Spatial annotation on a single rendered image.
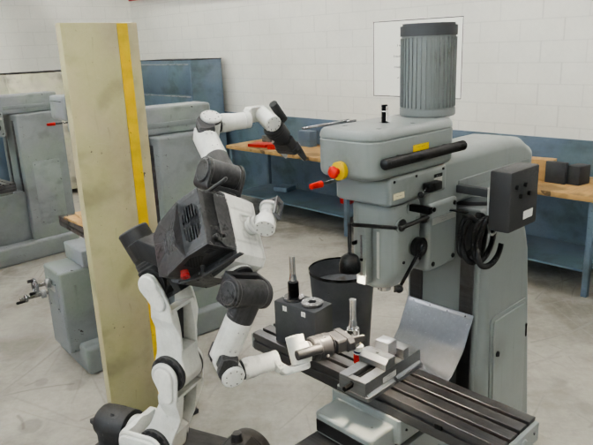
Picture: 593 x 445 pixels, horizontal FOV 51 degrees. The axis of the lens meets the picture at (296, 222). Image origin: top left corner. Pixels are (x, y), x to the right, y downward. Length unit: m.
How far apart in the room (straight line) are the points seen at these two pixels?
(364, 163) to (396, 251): 0.37
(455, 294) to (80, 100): 2.05
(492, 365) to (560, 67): 4.15
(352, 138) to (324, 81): 6.21
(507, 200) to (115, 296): 2.26
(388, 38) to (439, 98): 5.23
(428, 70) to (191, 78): 7.20
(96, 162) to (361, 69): 4.85
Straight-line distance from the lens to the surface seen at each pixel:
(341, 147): 1.99
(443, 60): 2.26
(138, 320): 3.74
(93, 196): 3.43
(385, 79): 7.50
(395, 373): 2.39
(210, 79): 9.43
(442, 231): 2.32
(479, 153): 2.48
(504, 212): 2.19
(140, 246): 2.22
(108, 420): 2.71
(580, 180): 5.92
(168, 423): 2.51
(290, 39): 8.57
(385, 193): 2.03
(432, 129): 2.16
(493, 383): 2.78
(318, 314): 2.52
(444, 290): 2.62
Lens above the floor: 2.16
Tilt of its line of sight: 16 degrees down
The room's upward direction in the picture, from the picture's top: 2 degrees counter-clockwise
